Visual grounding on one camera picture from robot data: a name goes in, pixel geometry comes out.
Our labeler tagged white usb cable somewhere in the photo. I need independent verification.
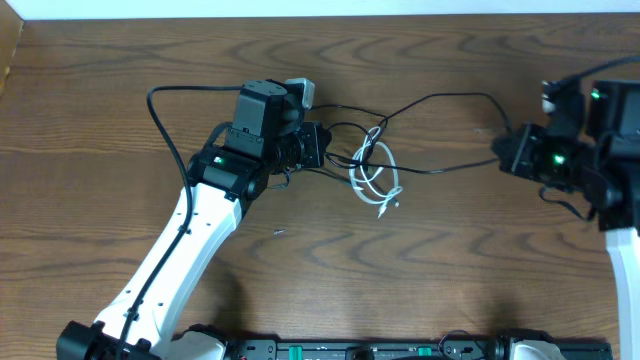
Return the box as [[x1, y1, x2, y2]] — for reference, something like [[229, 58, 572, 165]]
[[348, 125, 404, 220]]

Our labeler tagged black usb cable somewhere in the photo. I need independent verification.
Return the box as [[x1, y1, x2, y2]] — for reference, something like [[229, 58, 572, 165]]
[[304, 91, 514, 199]]

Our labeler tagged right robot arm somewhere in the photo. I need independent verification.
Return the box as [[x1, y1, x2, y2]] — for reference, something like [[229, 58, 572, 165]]
[[491, 76, 639, 359]]

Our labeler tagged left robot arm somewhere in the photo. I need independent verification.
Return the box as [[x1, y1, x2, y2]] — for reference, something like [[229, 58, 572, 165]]
[[56, 78, 331, 359]]

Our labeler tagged right camera cable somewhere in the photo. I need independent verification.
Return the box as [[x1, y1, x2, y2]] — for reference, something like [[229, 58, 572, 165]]
[[554, 54, 640, 91]]

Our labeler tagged camera cable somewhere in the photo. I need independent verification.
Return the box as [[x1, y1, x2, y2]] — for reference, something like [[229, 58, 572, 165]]
[[554, 54, 640, 91], [114, 84, 245, 360]]

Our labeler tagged left camera cable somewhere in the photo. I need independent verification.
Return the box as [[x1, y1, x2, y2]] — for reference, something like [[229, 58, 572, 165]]
[[114, 84, 245, 360]]

